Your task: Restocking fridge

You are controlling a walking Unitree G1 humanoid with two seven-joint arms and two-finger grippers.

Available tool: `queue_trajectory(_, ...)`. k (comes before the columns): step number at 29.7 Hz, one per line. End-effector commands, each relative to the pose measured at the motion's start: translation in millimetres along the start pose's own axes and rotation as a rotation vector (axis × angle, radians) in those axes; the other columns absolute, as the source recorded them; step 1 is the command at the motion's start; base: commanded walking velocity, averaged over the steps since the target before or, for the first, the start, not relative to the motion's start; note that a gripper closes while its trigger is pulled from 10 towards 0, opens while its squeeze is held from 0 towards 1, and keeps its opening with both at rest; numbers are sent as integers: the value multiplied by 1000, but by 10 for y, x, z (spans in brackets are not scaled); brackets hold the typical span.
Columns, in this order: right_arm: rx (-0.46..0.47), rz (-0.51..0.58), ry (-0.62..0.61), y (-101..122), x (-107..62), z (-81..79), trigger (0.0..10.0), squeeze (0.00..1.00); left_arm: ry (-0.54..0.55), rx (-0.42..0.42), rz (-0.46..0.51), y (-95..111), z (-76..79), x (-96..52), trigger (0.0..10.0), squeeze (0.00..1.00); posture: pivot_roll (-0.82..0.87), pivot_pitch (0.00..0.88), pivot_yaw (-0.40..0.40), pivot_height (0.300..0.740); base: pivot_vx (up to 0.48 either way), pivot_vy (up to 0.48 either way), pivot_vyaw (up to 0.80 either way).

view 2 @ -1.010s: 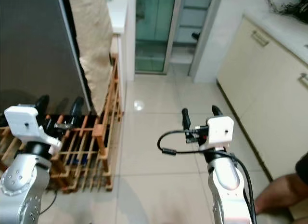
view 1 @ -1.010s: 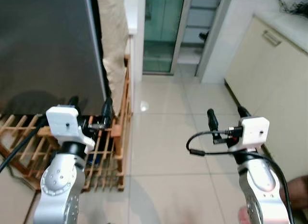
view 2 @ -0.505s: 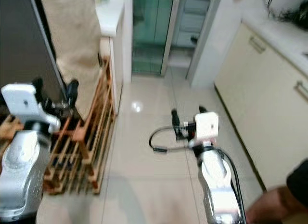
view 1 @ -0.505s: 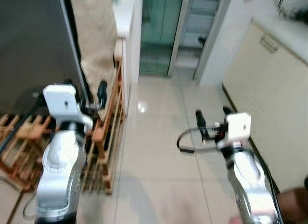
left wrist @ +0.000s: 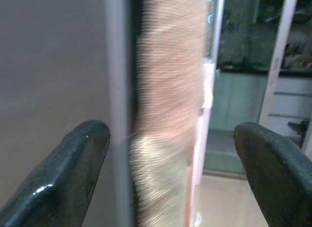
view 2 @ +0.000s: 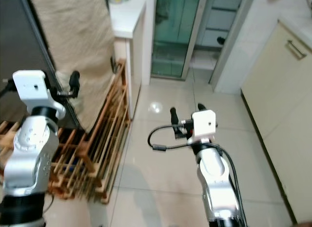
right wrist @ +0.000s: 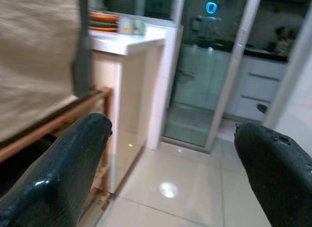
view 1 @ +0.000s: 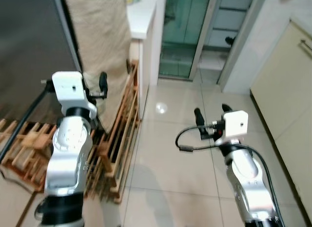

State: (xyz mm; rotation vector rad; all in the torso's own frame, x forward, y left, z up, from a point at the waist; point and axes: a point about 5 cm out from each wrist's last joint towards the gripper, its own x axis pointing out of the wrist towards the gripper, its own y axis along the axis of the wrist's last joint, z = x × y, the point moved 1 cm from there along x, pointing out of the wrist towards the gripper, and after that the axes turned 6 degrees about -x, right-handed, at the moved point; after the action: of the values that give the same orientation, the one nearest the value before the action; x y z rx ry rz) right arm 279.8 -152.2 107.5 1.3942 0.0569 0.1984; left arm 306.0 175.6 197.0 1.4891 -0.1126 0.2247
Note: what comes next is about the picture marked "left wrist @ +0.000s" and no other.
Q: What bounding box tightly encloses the white drawer cabinet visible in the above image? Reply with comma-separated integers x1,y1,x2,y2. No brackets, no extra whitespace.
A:
267,77,312,149

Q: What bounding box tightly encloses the black kitchen countertop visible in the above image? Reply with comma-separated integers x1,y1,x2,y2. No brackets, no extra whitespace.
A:
216,63,312,78

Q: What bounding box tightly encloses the grey vertical frame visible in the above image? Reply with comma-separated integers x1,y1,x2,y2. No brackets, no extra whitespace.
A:
104,0,134,227

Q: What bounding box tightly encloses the pale green cabinet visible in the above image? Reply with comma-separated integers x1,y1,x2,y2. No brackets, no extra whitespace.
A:
209,69,269,131

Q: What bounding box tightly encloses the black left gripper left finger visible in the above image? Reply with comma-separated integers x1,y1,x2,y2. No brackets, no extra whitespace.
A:
0,119,112,227

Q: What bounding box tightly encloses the narrow white door frame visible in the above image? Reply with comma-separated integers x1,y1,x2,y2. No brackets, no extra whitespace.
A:
187,0,226,227

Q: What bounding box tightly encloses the white sliding door frame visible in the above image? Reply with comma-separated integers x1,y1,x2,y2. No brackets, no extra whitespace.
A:
258,0,299,130

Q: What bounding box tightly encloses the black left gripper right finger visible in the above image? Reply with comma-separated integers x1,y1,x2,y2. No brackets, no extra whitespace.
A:
233,121,312,227

